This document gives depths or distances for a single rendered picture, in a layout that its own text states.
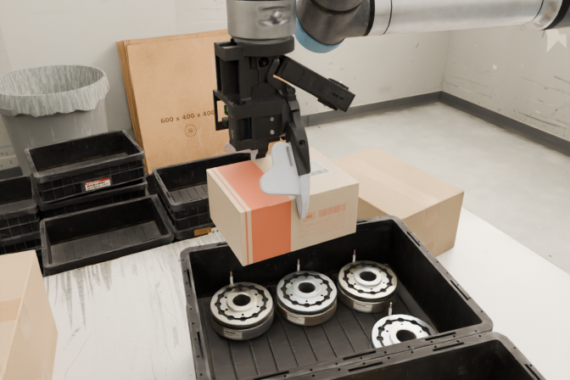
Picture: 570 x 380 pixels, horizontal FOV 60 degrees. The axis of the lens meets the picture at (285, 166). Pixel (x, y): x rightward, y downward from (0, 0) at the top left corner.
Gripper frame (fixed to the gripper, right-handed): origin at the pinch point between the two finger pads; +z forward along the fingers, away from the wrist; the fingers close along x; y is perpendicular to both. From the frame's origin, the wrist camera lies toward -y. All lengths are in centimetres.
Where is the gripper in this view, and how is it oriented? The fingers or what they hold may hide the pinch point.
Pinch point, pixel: (281, 191)
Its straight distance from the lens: 64.0
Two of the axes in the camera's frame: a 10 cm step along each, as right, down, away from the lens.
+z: 0.1, 8.9, 4.5
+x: 4.5, 4.0, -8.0
